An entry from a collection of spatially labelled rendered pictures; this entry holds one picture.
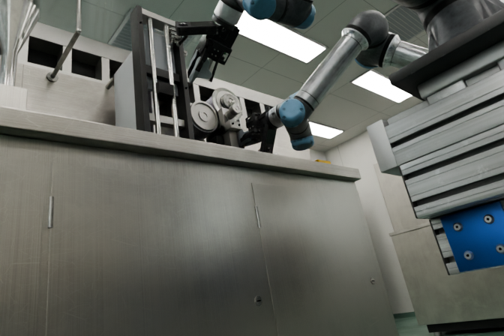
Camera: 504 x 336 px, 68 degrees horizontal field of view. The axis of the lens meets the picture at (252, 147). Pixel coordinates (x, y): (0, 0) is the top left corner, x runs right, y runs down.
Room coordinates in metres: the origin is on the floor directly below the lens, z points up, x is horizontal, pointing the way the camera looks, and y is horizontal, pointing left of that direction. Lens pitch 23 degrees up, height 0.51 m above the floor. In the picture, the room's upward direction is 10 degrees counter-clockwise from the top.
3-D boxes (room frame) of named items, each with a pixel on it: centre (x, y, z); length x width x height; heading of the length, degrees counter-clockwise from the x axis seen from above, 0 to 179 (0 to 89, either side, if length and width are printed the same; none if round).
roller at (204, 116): (1.30, 0.24, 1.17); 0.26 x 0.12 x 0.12; 45
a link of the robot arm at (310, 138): (1.13, -0.16, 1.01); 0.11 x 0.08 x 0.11; 168
